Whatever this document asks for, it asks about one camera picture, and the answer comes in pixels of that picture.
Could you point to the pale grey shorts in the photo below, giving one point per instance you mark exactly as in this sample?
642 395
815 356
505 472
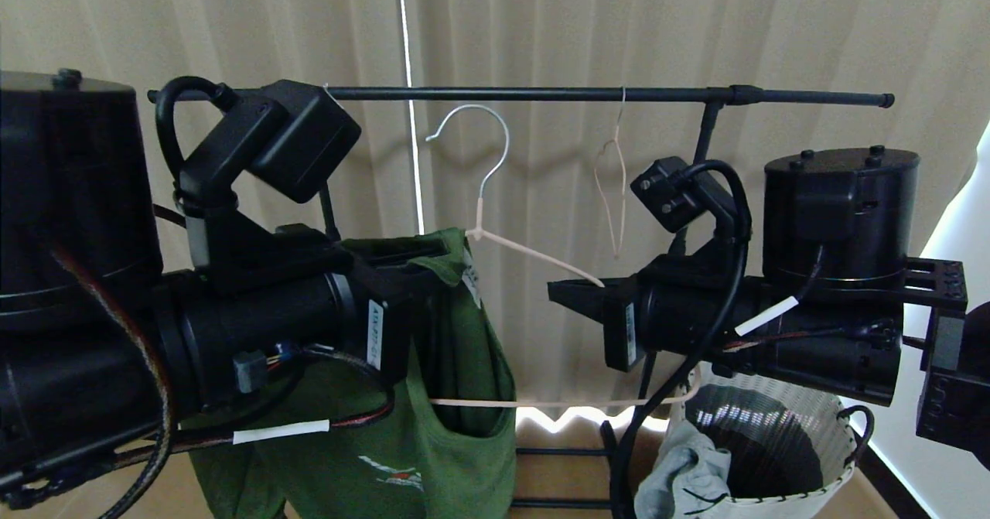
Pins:
681 472

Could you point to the white laundry basket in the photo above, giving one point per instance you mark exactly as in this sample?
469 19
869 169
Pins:
773 391

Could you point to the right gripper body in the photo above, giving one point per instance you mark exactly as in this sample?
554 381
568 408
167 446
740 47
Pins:
688 310

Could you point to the beige curtain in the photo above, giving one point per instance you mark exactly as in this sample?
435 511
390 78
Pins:
541 24

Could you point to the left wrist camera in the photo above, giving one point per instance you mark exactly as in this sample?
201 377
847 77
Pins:
302 140

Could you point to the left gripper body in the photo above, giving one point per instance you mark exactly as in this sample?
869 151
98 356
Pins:
271 333

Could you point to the black clothes rack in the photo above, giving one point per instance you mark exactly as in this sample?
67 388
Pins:
541 94

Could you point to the pink clothes hanger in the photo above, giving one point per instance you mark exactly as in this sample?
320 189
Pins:
621 163
480 217

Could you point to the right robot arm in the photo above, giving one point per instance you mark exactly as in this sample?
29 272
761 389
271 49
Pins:
835 209

